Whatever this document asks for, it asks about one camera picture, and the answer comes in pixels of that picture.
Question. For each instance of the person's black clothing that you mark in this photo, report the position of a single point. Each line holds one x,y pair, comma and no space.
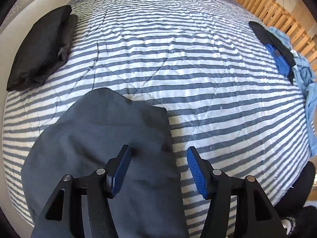
302,195

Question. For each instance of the blue knit sweater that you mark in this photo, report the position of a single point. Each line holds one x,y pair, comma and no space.
279,60

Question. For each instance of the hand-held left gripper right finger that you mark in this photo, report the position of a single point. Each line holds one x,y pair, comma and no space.
197,173

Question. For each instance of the light wooden door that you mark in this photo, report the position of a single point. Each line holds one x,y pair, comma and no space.
301,14

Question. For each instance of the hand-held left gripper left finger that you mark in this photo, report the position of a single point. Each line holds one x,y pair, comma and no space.
121,171

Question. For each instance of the dark blue grey garment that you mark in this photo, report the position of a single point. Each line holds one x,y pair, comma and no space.
99,133

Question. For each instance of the landscape wall scroll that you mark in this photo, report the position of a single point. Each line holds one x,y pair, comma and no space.
27,0

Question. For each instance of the wooden slatted bed rail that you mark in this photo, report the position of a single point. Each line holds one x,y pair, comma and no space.
272,10

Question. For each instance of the crumpled black garment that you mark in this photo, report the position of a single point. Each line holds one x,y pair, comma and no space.
272,42

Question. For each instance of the folded black garment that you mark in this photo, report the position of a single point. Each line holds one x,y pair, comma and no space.
37,47

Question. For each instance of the light blue denim garment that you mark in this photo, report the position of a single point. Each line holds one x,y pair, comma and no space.
309,91

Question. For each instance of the blue white striped quilt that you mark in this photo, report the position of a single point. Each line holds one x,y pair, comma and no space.
173,54

